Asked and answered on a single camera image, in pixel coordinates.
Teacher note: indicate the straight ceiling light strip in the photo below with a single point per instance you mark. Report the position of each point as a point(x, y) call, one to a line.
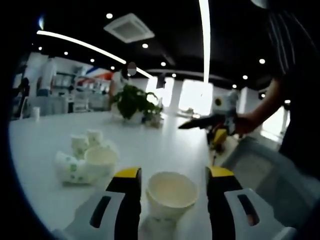
point(205, 37)

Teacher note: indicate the small black hanging screen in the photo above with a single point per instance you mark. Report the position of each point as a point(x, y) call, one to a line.
point(161, 80)

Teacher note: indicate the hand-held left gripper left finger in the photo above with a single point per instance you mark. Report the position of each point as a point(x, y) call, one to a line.
point(127, 200)

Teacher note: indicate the white display shelf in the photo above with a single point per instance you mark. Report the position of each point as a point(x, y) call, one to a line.
point(65, 83)

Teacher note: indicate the bright window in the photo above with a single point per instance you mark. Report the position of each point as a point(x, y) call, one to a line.
point(196, 97)

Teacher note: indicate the red blue wall banner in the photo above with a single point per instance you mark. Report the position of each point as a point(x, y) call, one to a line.
point(95, 73)

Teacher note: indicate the long curved ceiling light strip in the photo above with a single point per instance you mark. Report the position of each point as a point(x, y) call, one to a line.
point(82, 45)

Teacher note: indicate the green potted plant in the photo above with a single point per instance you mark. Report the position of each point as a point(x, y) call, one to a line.
point(132, 102)

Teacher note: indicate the person's right hand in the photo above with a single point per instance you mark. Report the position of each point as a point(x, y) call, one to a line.
point(246, 126)

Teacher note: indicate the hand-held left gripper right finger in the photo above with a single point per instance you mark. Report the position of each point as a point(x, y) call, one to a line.
point(222, 207)

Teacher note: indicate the group of round ceiling spotlights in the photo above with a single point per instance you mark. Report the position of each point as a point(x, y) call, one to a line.
point(109, 15)

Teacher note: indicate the white worn device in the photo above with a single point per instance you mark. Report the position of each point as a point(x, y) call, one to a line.
point(260, 3)

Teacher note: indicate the ceiling air vent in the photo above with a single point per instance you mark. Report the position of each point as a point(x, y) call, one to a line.
point(128, 28)

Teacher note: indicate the white table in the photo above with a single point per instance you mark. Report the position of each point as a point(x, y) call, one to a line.
point(162, 145)

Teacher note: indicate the grey partition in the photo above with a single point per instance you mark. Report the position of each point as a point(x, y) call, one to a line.
point(50, 106)

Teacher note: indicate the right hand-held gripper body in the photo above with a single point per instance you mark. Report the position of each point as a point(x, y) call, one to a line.
point(228, 107)

